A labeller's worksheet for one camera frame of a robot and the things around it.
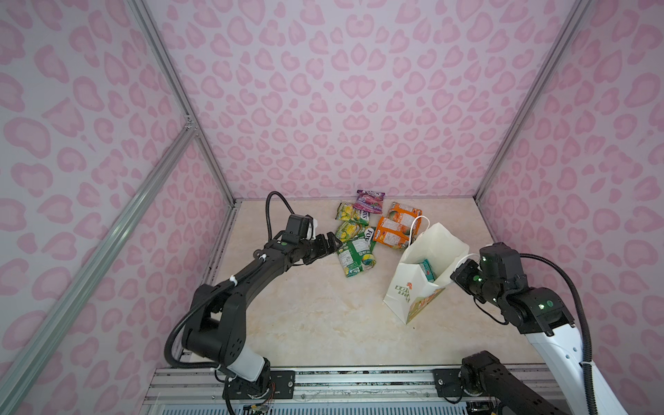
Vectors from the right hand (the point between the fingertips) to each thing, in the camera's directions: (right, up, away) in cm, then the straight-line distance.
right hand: (450, 270), depth 71 cm
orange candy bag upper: (-1, +15, +40) cm, 43 cm away
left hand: (-32, +5, +16) cm, 36 cm away
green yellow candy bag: (-27, +17, +40) cm, 51 cm away
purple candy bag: (-17, +22, +44) cm, 53 cm away
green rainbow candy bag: (-18, +8, +35) cm, 40 cm away
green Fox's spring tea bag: (-24, 0, +27) cm, 36 cm away
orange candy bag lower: (-10, +8, +33) cm, 35 cm away
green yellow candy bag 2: (-27, +9, +36) cm, 46 cm away
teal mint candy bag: (+1, -4, +20) cm, 20 cm away
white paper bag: (-9, -8, +6) cm, 14 cm away
